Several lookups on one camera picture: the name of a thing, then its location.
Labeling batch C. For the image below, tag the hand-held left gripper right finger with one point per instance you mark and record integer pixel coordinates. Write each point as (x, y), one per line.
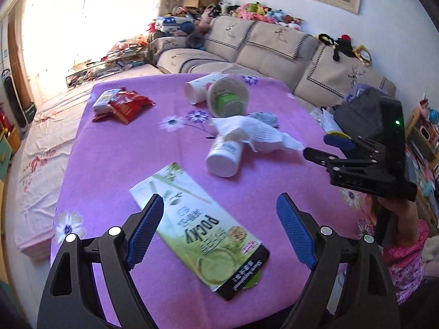
(295, 229)

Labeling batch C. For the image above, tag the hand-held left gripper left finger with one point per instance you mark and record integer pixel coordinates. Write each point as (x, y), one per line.
(145, 229)

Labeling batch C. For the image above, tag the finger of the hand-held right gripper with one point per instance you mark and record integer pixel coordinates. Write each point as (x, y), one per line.
(338, 142)
(319, 156)

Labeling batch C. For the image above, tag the green snack box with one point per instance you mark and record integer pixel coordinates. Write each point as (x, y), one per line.
(192, 222)

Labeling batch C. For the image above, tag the grey cloth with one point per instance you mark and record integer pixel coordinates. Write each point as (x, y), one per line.
(265, 118)

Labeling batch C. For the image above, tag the white tissue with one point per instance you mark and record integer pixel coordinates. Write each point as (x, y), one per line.
(257, 132)

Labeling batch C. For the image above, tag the white bottle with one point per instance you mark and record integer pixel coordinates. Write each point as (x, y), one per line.
(223, 161)

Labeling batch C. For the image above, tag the green lidded plastic bowl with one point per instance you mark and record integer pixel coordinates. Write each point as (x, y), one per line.
(228, 96)

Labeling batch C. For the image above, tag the white paper cup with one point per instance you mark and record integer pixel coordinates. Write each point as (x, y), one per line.
(197, 89)

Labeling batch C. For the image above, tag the person's right forearm pink sleeve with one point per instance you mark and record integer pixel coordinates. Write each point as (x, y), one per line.
(408, 264)

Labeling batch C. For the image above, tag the person's right hand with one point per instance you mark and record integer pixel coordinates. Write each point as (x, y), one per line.
(403, 216)

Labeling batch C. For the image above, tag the toy shelf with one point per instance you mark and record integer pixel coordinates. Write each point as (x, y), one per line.
(423, 144)

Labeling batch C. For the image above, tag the purple floral tablecloth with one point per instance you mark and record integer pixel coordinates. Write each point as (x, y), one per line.
(137, 150)

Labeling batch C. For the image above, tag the yellow plush toy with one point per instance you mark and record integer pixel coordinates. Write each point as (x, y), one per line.
(363, 54)

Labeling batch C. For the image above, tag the black red plush toy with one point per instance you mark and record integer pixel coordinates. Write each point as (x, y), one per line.
(341, 46)

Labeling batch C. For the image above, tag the beige sofa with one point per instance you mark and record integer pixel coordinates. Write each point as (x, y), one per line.
(274, 51)

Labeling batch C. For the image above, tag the red snack packet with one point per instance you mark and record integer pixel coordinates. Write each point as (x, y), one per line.
(130, 108)

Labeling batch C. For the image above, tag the white floral bedsheet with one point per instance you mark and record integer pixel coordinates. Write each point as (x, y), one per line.
(44, 144)

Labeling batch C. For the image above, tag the small white blue box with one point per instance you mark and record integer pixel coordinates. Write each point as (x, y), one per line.
(104, 99)

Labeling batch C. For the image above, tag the row of plush toys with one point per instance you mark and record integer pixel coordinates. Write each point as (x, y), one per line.
(253, 10)

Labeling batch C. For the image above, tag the green cabinet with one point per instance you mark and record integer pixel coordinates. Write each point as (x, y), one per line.
(5, 147)

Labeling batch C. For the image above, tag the small black box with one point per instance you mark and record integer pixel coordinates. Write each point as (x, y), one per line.
(30, 113)

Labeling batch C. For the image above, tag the dark round cushion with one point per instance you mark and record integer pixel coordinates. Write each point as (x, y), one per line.
(196, 41)

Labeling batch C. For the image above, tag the pile of books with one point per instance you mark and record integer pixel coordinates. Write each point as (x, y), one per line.
(116, 58)

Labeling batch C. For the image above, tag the white tower fan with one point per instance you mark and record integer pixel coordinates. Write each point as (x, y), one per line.
(13, 99)

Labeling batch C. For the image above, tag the cardboard box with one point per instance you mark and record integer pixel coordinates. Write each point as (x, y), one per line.
(195, 2)

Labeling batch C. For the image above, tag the white blue suitcase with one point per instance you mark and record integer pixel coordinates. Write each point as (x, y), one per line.
(169, 24)

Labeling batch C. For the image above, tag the sheer white curtain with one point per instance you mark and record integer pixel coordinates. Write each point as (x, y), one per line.
(85, 13)

